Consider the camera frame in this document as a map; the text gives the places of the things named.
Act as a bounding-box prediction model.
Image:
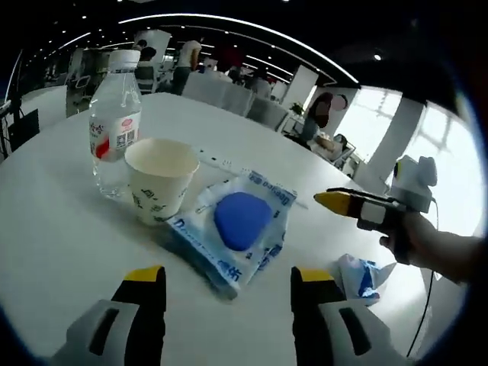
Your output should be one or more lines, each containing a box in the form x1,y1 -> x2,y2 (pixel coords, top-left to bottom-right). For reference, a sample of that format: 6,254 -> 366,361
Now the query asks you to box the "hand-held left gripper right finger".
290,265 -> 413,366

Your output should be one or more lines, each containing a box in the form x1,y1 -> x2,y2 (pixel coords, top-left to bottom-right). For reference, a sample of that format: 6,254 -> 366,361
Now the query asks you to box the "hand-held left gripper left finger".
53,265 -> 168,366

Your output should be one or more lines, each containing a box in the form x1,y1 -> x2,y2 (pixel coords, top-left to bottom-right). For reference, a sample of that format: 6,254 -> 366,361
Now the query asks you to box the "blue soft tissue pack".
335,253 -> 397,308

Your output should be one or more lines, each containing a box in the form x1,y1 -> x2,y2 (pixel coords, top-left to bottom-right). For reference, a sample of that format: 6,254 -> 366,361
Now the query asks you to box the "wet wipes pack blue lid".
166,169 -> 299,302

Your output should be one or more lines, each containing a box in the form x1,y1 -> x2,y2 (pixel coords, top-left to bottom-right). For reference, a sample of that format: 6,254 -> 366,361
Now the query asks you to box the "white paper cup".
124,137 -> 201,226

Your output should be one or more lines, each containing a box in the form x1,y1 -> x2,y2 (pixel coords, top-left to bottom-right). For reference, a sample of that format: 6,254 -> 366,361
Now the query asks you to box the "white power strip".
196,146 -> 310,210

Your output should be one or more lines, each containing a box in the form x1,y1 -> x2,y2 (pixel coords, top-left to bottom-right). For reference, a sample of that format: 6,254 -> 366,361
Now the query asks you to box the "clear plastic water bottle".
88,49 -> 143,199

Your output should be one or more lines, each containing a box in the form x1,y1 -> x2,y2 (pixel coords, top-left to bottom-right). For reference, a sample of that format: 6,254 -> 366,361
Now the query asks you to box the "person's right hand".
379,211 -> 439,268

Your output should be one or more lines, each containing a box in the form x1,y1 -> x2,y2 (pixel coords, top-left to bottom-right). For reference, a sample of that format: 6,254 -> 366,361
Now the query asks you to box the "white table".
0,92 -> 435,366

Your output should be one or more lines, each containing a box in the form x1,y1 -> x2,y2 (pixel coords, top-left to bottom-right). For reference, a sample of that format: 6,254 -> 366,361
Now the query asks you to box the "grey office chair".
181,72 -> 230,106

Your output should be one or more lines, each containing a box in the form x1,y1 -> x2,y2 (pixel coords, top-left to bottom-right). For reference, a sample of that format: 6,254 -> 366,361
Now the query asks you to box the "dark rectangular object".
7,108 -> 41,153

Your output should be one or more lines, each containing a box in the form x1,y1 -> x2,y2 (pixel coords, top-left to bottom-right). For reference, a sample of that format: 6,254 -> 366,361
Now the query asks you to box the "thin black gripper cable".
406,196 -> 441,358

